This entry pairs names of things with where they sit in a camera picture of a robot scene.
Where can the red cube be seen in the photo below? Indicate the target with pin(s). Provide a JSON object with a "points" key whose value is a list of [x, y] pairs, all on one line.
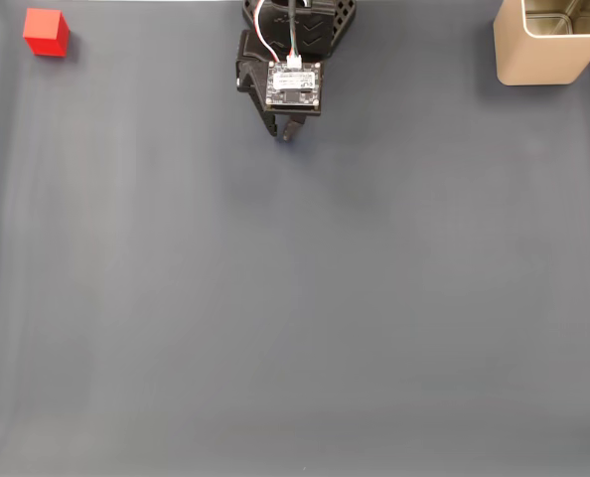
{"points": [[44, 30]]}

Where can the beige metal square container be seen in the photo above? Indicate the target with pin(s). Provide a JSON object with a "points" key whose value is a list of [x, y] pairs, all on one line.
{"points": [[523, 59]]}

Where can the camera circuit board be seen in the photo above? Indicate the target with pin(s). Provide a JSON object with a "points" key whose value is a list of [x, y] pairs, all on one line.
{"points": [[295, 84]]}

